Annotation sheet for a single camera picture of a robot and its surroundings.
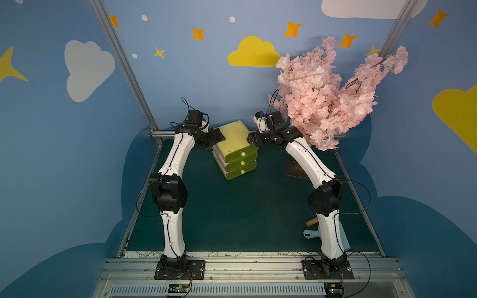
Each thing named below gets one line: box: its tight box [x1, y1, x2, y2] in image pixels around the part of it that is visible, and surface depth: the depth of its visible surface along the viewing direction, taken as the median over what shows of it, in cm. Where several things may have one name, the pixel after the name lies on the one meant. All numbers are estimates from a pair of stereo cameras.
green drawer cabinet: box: [211, 120, 259, 181], surface depth 95 cm
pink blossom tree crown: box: [267, 36, 410, 152], surface depth 66 cm
